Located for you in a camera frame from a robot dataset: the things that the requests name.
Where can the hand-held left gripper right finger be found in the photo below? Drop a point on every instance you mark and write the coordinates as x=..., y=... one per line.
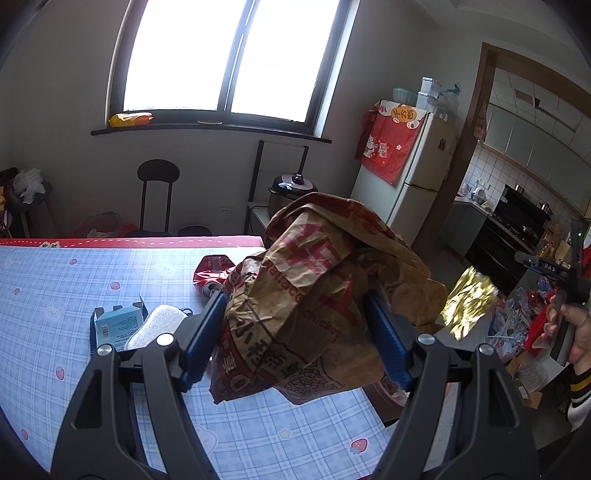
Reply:
x=388, y=341

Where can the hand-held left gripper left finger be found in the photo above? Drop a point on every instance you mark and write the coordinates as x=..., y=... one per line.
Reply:
x=203, y=341

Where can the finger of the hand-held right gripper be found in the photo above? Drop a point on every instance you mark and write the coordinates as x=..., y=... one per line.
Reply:
x=524, y=258

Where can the brown plastic bucket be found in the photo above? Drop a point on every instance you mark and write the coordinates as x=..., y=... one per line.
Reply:
x=385, y=406

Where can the gold foil wrapper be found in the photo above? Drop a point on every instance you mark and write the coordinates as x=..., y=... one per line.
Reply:
x=468, y=300

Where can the brown printed paper bag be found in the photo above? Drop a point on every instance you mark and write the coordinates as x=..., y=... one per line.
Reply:
x=314, y=286

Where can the person's right forearm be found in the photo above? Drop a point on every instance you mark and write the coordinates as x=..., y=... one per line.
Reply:
x=579, y=397

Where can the person's right hand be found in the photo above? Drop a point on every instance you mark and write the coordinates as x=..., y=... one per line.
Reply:
x=581, y=327

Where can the group of condiment bottles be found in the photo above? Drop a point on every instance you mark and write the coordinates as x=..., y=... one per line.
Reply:
x=554, y=242

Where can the black kitchen range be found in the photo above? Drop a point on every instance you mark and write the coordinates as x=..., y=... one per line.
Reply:
x=494, y=249

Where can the white sponge pad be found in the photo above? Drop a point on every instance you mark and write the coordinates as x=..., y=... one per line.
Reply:
x=154, y=323

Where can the clear plastic bags pile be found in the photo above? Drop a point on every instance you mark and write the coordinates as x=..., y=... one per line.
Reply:
x=508, y=323

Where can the crushed red can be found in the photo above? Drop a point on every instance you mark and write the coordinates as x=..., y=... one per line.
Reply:
x=210, y=272

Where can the grey lower kitchen cabinet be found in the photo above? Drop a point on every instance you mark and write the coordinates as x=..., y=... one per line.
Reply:
x=461, y=226

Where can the white electric kettle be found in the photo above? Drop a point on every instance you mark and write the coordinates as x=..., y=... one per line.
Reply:
x=479, y=194

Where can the light blue carton box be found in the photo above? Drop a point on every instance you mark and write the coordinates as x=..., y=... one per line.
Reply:
x=120, y=323

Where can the grey upper kitchen cabinets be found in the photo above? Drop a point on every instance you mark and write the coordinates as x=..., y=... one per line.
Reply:
x=531, y=138

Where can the white refrigerator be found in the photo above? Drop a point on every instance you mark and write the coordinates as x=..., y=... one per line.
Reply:
x=415, y=203

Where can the red plastic bag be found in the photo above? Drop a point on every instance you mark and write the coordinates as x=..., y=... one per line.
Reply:
x=115, y=230

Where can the orange paper hanging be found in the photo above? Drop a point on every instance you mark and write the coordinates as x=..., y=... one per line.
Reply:
x=481, y=121

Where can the blue plaid tablecloth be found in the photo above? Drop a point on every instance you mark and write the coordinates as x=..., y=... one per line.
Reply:
x=69, y=286

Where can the clear plastic bag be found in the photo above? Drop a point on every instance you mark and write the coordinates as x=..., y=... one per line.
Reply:
x=449, y=104

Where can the electric pressure cooker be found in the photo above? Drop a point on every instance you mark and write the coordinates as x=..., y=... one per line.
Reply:
x=288, y=189

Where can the black chair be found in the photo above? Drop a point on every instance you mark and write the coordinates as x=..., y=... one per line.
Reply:
x=158, y=170

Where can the red printed cloth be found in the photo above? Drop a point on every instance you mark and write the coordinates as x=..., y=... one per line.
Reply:
x=383, y=147

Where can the white storage boxes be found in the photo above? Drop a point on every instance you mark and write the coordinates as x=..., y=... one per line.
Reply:
x=428, y=94

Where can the green plastic basket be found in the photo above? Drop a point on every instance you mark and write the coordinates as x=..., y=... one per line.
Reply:
x=405, y=96

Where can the dark grey bin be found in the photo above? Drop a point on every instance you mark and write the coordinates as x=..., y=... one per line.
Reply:
x=39, y=217

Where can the black windowsill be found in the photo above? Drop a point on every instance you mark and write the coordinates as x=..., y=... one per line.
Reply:
x=231, y=130

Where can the yellow snack packet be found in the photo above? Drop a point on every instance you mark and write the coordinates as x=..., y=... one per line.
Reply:
x=130, y=120

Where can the white crumpled plastic bag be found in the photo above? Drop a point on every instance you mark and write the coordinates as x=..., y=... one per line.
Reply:
x=27, y=182

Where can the black framed window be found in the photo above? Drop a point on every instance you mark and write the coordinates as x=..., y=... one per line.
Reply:
x=175, y=55

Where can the black frame side table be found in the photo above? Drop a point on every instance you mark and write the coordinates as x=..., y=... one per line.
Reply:
x=258, y=212

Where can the wooden door frame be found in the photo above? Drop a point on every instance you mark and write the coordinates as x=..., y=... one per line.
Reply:
x=485, y=60

